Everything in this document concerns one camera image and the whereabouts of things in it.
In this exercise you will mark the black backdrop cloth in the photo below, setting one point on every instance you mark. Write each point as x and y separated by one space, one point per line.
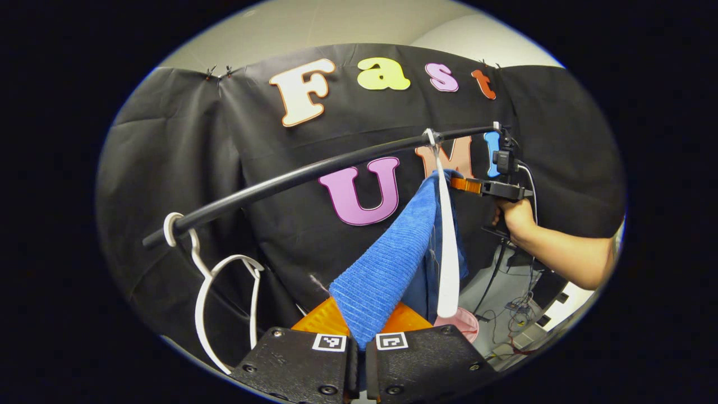
168 140

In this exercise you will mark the black clothes rack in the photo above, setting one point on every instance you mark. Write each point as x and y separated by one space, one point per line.
280 183

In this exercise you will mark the blue knit shirt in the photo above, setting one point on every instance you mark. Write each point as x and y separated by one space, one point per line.
381 269

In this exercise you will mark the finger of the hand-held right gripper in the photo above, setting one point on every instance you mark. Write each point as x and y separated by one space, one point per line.
465 186

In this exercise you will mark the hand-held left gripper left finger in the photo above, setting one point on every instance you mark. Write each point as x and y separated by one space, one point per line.
297 365

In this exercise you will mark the white plastic hanger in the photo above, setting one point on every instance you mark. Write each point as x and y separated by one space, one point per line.
256 308
447 252

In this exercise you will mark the pink laundry hamper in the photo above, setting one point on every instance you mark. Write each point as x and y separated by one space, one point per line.
465 325

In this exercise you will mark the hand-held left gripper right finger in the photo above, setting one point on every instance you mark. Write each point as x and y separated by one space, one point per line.
426 359

